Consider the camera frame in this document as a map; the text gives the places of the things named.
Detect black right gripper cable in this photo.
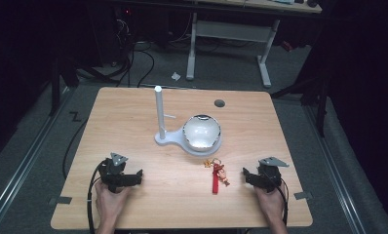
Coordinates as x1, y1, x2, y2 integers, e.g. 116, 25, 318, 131
270, 177, 290, 227

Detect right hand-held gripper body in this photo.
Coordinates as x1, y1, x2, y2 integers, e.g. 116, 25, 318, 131
255, 156, 291, 190

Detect person's left hand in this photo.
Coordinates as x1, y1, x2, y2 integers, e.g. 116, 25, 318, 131
94, 179, 134, 226

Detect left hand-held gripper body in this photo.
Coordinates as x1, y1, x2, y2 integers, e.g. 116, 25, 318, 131
98, 152, 136, 193

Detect person's right hand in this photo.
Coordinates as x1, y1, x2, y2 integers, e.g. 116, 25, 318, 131
253, 185, 286, 226

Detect black floor cables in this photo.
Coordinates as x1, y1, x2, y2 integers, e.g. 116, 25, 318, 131
115, 19, 156, 89

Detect red strap figure keychain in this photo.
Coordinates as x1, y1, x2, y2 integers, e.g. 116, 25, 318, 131
204, 157, 231, 195

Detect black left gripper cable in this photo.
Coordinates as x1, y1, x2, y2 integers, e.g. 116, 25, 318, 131
86, 161, 107, 234

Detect thin black floor cable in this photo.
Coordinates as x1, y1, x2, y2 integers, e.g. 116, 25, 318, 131
61, 118, 90, 180

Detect black computer tower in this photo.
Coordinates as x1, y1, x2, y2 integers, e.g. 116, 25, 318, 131
86, 4, 136, 67

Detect desk with white frame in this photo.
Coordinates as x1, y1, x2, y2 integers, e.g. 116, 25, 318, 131
117, 0, 324, 89

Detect white stand with hook pole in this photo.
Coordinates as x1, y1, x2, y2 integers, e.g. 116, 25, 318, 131
153, 85, 223, 158

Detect grey tape piece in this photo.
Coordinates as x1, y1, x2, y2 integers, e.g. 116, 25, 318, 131
48, 196, 73, 207
292, 191, 314, 201

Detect shiny silver bowl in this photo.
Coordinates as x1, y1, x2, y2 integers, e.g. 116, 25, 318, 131
181, 113, 222, 153

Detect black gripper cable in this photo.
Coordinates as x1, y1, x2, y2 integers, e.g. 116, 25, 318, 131
270, 177, 290, 227
86, 161, 107, 234

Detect metal floor rail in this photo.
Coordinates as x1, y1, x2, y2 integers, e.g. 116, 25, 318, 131
0, 87, 75, 230
302, 102, 368, 234

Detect black stand legs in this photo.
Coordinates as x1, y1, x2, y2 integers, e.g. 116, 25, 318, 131
48, 53, 81, 117
270, 72, 333, 138

